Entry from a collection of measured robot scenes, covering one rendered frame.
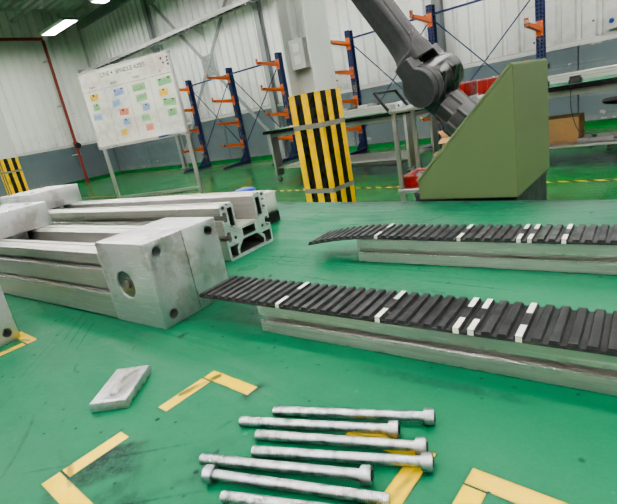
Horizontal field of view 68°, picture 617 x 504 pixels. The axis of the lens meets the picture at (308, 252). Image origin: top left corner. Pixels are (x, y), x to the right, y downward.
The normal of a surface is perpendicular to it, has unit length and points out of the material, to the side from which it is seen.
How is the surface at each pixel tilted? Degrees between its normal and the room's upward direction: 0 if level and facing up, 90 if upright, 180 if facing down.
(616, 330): 0
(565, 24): 90
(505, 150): 90
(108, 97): 90
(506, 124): 90
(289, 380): 0
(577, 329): 0
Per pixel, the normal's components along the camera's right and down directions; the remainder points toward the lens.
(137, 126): -0.34, 0.33
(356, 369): -0.18, -0.94
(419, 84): -0.71, 0.53
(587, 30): -0.63, 0.33
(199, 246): 0.80, 0.04
